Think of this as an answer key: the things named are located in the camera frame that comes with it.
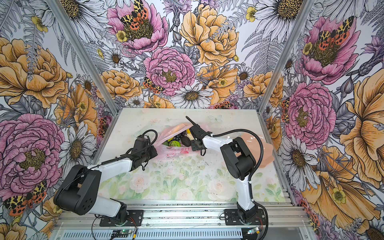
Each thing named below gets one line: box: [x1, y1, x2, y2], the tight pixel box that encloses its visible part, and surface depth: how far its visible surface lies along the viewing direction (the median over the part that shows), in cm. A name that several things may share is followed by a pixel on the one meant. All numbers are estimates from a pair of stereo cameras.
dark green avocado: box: [181, 136, 192, 147], surface depth 101 cm
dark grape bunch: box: [172, 131, 187, 142], surface depth 104 cm
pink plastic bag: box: [152, 123, 201, 160], surface depth 96 cm
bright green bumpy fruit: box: [168, 140, 182, 147], surface depth 97 cm
